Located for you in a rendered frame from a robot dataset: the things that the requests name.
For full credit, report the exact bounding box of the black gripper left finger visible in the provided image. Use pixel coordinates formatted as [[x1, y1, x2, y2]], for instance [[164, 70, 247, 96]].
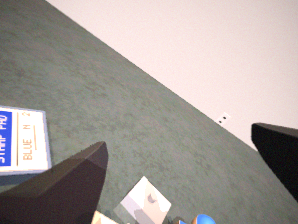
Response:
[[0, 141, 109, 224]]

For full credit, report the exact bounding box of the white stamp pad tin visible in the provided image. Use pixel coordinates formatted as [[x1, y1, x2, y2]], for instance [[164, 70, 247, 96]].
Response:
[[0, 105, 52, 186]]

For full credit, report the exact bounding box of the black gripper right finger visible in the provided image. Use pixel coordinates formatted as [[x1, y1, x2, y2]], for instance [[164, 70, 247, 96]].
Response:
[[250, 122, 298, 202]]

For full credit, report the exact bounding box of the cream paper card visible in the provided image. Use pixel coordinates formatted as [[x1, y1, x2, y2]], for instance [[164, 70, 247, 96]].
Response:
[[92, 211, 116, 224]]

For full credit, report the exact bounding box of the blue-handled rubber stamp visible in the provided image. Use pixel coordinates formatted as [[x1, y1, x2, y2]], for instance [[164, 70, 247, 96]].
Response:
[[175, 214, 215, 224]]

